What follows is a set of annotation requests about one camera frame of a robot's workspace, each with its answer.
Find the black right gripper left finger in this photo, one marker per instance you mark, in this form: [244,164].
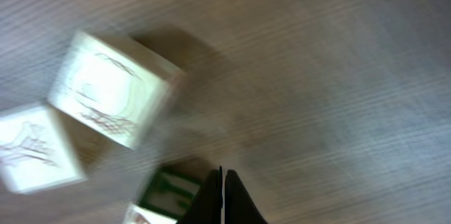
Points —
[207,204]

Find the green F letter block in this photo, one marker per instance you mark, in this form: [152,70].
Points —
[136,214]

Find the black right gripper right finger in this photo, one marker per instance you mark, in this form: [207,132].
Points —
[239,207]

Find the red U letter block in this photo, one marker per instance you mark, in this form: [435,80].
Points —
[36,152]

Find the red A letter block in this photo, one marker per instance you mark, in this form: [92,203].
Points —
[114,85]

